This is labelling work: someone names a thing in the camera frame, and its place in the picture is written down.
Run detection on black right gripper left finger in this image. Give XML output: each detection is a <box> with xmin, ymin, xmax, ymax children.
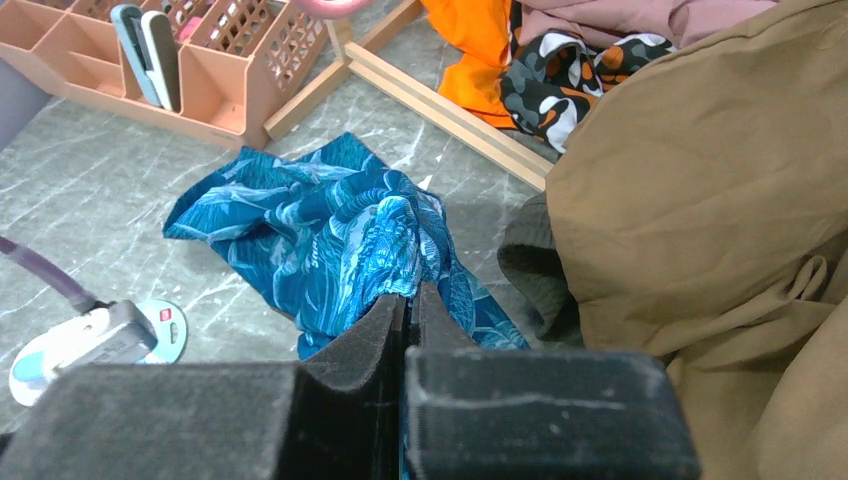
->
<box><xmin>1</xmin><ymin>295</ymin><xmax>407</xmax><ymax>479</ymax></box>

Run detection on blue leaf-print shorts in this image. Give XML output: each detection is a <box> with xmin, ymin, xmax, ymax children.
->
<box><xmin>162</xmin><ymin>133</ymin><xmax>527</xmax><ymax>358</ymax></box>

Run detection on wooden clothes rack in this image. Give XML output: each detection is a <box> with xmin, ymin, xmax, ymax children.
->
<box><xmin>264</xmin><ymin>0</ymin><xmax>553</xmax><ymax>191</ymax></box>

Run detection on peach plastic desk organizer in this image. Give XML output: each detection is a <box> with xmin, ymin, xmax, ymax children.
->
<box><xmin>1</xmin><ymin>1</ymin><xmax>328</xmax><ymax>149</ymax></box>

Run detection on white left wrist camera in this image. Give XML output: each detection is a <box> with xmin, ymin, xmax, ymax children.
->
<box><xmin>42</xmin><ymin>300</ymin><xmax>158</xmax><ymax>378</ymax></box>

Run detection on brown hanging shorts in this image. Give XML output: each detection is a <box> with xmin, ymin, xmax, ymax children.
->
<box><xmin>546</xmin><ymin>1</ymin><xmax>847</xmax><ymax>479</ymax></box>

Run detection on olive green garment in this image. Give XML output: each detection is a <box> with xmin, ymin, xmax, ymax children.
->
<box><xmin>497</xmin><ymin>193</ymin><xmax>585</xmax><ymax>348</ymax></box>

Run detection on black orange patterned garment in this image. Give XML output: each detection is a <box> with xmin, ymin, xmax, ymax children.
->
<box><xmin>499</xmin><ymin>30</ymin><xmax>676</xmax><ymax>153</ymax></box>

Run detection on pink folded garment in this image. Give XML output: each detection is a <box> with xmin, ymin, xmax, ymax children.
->
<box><xmin>517</xmin><ymin>0</ymin><xmax>777</xmax><ymax>48</ymax></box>

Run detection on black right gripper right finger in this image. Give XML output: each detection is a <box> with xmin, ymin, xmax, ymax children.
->
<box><xmin>405</xmin><ymin>283</ymin><xmax>701</xmax><ymax>479</ymax></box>

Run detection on toothbrush blister pack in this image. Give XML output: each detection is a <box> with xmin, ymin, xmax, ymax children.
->
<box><xmin>8</xmin><ymin>299</ymin><xmax>188</xmax><ymax>407</ymax></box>

